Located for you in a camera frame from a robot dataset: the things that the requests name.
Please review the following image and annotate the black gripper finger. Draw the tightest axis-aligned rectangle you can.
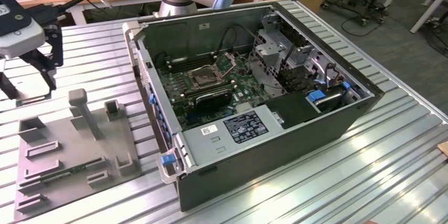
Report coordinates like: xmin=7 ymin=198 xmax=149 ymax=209
xmin=0 ymin=70 xmax=18 ymax=101
xmin=19 ymin=23 xmax=65 ymax=91

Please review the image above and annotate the black RAM slot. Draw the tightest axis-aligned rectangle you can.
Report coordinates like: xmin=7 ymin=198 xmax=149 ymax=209
xmin=167 ymin=55 xmax=215 ymax=66
xmin=181 ymin=83 xmax=235 ymax=98
xmin=169 ymin=61 xmax=214 ymax=73

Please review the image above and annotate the CPU socket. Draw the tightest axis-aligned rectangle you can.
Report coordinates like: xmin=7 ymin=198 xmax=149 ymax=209
xmin=189 ymin=67 xmax=221 ymax=91

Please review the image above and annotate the grey parts rack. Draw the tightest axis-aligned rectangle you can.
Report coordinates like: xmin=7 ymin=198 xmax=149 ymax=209
xmin=14 ymin=89 xmax=143 ymax=222

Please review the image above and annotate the green RAM stick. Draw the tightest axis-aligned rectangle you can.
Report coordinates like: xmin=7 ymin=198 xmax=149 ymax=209
xmin=39 ymin=163 xmax=93 ymax=183

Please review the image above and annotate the metal socket cover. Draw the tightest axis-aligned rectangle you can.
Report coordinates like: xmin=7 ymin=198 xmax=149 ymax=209
xmin=214 ymin=52 xmax=237 ymax=78

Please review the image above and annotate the blue case latch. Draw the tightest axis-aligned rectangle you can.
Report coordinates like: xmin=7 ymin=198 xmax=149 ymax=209
xmin=161 ymin=154 xmax=177 ymax=167

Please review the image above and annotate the green motherboard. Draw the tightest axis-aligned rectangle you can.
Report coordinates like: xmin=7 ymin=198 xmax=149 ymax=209
xmin=154 ymin=50 xmax=273 ymax=130

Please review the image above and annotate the silver chipset heatsink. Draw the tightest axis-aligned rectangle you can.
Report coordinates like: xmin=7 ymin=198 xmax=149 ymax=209
xmin=234 ymin=102 xmax=255 ymax=113

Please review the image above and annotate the grey power supply unit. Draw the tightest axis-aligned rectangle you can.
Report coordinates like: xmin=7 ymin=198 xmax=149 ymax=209
xmin=177 ymin=104 xmax=287 ymax=172

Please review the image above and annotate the metal disk bay cage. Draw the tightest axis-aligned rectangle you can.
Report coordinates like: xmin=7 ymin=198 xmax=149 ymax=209
xmin=250 ymin=11 xmax=318 ymax=96

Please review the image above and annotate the black plastic air shroud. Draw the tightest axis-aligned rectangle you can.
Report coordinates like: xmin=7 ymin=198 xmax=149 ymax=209
xmin=265 ymin=93 xmax=325 ymax=130

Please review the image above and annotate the open black PC case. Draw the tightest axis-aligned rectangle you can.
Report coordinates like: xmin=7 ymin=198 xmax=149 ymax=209
xmin=122 ymin=1 xmax=386 ymax=213

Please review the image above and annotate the blue disk carrier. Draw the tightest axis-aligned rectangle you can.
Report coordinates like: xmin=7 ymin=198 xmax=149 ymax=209
xmin=305 ymin=89 xmax=327 ymax=107

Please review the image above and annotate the brown wooden block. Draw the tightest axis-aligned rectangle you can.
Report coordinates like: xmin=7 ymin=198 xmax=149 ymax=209
xmin=437 ymin=141 xmax=448 ymax=161

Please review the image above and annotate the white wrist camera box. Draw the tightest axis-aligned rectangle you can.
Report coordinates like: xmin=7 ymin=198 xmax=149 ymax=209
xmin=0 ymin=19 xmax=47 ymax=59

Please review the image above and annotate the black camera bracket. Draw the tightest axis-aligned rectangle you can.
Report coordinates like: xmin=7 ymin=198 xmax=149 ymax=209
xmin=0 ymin=0 xmax=35 ymax=36

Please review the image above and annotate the looped black wire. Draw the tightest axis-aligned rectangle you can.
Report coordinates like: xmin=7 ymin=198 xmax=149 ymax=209
xmin=215 ymin=24 xmax=262 ymax=54

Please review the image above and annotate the straight black wire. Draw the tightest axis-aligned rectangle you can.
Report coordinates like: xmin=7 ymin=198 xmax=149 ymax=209
xmin=282 ymin=42 xmax=299 ymax=67

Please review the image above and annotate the coloured wire bundle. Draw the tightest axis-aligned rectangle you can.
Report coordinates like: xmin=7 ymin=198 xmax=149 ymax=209
xmin=325 ymin=65 xmax=347 ymax=89

